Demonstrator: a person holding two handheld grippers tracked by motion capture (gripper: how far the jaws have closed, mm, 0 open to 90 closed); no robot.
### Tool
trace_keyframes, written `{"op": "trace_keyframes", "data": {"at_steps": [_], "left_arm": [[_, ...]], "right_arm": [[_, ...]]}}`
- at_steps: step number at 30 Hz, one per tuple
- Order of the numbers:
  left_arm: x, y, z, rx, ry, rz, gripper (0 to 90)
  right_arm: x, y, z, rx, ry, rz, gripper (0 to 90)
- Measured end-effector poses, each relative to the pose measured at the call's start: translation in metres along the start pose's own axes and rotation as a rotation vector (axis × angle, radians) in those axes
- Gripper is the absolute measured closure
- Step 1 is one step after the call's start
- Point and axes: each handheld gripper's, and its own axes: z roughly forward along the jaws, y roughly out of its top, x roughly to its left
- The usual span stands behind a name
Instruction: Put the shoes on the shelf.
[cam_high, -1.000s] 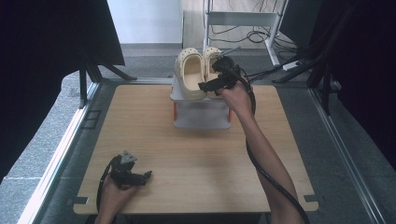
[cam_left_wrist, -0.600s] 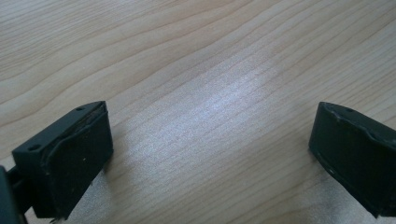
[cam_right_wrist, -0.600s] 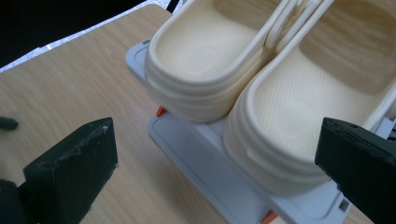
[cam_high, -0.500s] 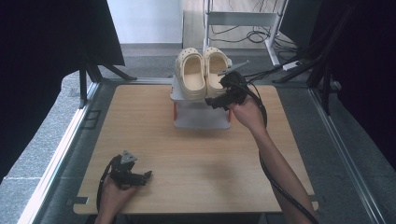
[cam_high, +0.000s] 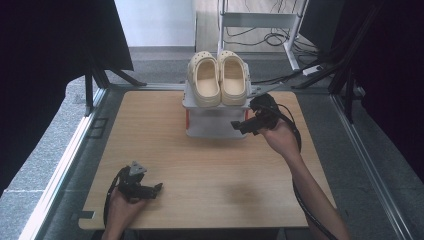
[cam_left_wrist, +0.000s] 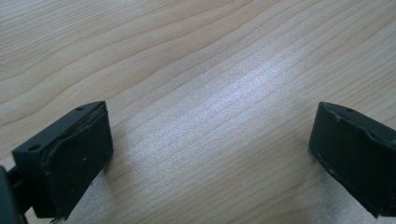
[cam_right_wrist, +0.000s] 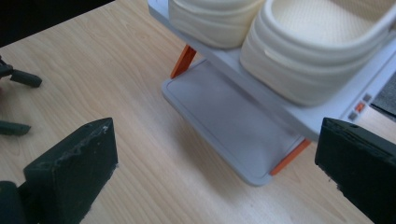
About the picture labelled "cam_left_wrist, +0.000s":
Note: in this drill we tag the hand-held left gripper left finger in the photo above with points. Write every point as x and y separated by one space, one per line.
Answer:
68 158

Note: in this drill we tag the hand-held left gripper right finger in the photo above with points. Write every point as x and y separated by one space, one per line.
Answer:
358 155

